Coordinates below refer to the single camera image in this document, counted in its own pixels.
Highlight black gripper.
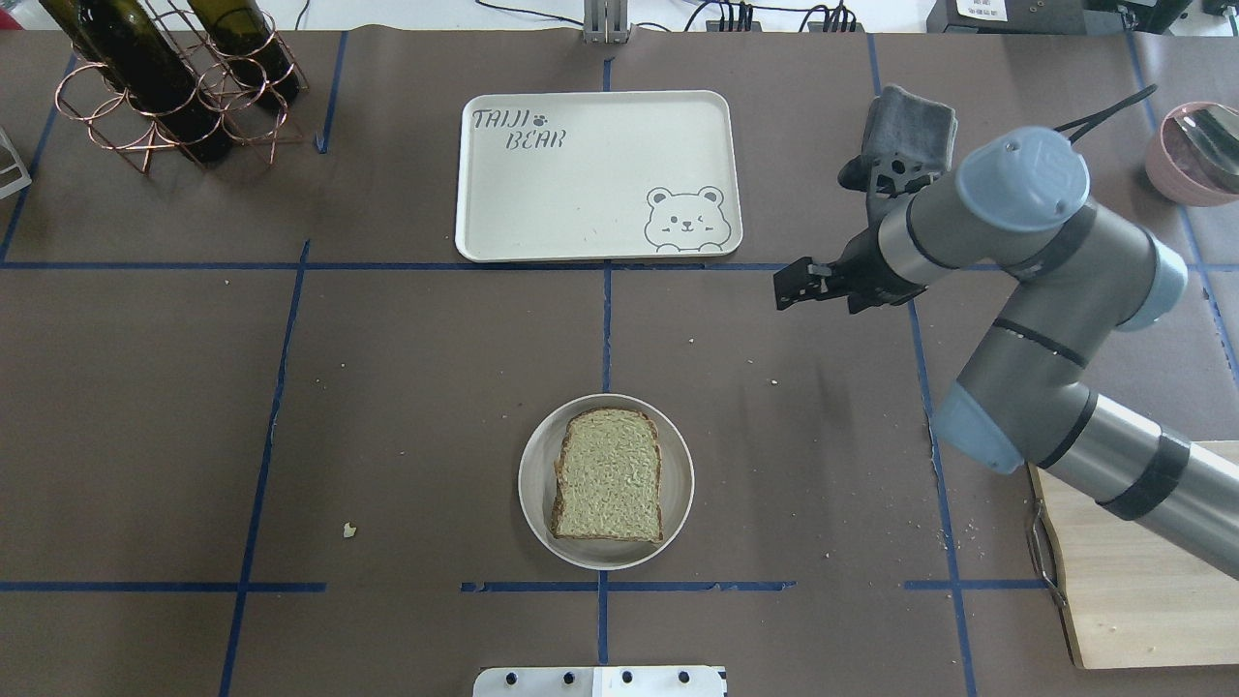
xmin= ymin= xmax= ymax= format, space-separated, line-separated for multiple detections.
xmin=773 ymin=228 xmax=921 ymax=314

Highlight bread slice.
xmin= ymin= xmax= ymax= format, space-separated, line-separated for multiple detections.
xmin=550 ymin=409 xmax=664 ymax=543

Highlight white round plate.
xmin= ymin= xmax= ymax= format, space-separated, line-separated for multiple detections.
xmin=518 ymin=392 xmax=696 ymax=572

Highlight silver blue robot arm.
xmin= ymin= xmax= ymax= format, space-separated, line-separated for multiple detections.
xmin=773 ymin=125 xmax=1237 ymax=574

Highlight white bear tray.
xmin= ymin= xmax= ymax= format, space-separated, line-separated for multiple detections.
xmin=455 ymin=92 xmax=743 ymax=262

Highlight grey folded cloth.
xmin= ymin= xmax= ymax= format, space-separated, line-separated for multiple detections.
xmin=859 ymin=84 xmax=957 ymax=171

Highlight pink bowl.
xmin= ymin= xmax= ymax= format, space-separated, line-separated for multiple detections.
xmin=1145 ymin=102 xmax=1238 ymax=207

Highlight metal scoop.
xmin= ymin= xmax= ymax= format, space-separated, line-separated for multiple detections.
xmin=1172 ymin=105 xmax=1238 ymax=194

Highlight wooden cutting board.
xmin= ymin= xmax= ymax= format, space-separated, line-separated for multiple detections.
xmin=1027 ymin=467 xmax=1238 ymax=670

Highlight dark wine bottle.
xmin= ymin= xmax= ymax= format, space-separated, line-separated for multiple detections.
xmin=76 ymin=1 xmax=233 ymax=165
xmin=190 ymin=1 xmax=301 ymax=111

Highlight aluminium frame post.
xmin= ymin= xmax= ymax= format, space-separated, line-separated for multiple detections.
xmin=584 ymin=0 xmax=632 ymax=45

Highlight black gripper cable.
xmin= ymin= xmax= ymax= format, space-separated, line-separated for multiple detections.
xmin=1053 ymin=84 xmax=1158 ymax=136

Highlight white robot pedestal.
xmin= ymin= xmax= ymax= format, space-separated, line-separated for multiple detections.
xmin=472 ymin=665 xmax=729 ymax=696

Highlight copper wire bottle rack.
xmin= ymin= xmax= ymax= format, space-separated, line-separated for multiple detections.
xmin=45 ymin=1 xmax=309 ymax=173

